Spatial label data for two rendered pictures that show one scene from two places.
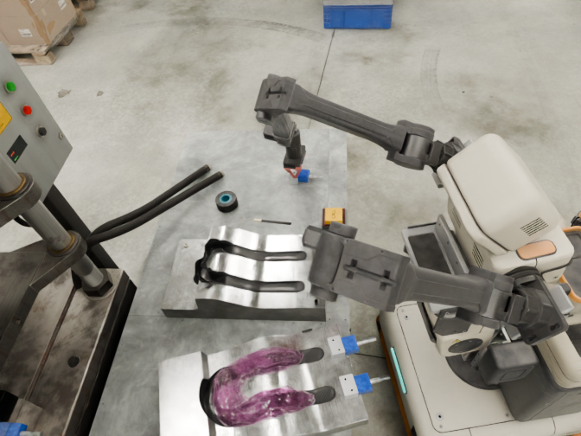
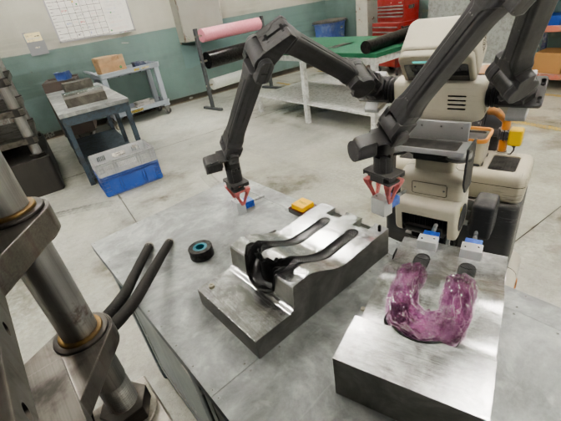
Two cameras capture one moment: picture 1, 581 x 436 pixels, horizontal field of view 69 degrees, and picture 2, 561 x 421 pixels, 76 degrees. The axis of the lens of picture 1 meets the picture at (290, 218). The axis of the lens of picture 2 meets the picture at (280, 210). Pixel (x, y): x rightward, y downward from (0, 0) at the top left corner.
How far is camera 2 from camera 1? 0.94 m
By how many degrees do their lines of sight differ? 41
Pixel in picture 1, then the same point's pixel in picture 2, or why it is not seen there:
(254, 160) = (188, 222)
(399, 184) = not seen: hidden behind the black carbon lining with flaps
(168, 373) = (356, 354)
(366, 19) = (141, 177)
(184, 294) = (263, 313)
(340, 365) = (445, 251)
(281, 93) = (280, 30)
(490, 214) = not seen: hidden behind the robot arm
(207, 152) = (132, 242)
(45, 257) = (68, 361)
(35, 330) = not seen: outside the picture
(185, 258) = (224, 294)
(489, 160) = (432, 23)
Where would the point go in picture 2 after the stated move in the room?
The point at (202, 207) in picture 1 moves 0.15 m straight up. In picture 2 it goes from (179, 271) to (164, 232)
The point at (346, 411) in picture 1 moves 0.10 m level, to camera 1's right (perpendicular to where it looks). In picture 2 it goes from (492, 265) to (501, 244)
